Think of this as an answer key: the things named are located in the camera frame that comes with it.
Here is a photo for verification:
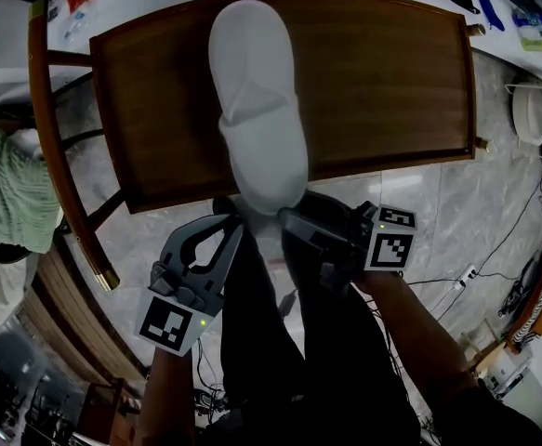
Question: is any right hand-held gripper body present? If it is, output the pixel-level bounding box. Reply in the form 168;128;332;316
319;200;418;293

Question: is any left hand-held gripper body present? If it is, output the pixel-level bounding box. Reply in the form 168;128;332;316
134;260;228;358

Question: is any white slipper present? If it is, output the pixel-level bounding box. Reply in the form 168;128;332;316
207;0;310;216

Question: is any person's left forearm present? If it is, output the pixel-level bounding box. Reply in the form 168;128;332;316
138;346;198;446

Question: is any person's right forearm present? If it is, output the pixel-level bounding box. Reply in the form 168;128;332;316
353;269;480;404

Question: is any white power strip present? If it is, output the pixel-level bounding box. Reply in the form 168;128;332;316
454;263;479;290

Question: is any curved wooden platform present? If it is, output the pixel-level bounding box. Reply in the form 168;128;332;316
17;243;147;386

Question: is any brown wooden chair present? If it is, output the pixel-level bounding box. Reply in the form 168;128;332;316
77;378;144;446

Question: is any person's black-clothed body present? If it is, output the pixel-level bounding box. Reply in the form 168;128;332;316
205;197;542;446

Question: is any wooden shoe rack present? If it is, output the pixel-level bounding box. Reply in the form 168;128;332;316
27;0;490;293

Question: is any small wooden stool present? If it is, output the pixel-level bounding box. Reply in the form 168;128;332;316
458;318;509;374

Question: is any dark glossy panel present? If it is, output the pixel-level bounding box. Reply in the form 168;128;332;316
0;322;96;446

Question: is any green knitted blanket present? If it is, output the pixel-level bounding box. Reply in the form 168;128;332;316
0;123;63;256

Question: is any white cabinet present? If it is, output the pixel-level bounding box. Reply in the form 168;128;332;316
479;341;542;437

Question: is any white basket with orange cushion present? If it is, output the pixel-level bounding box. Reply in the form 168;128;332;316
504;74;542;167

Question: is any blue cloth item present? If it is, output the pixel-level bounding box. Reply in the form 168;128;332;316
478;0;506;33

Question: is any blue-labelled water bottle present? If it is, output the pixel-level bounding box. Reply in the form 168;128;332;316
511;9;542;33

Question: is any black floor cable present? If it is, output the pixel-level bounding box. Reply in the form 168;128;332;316
474;174;542;279

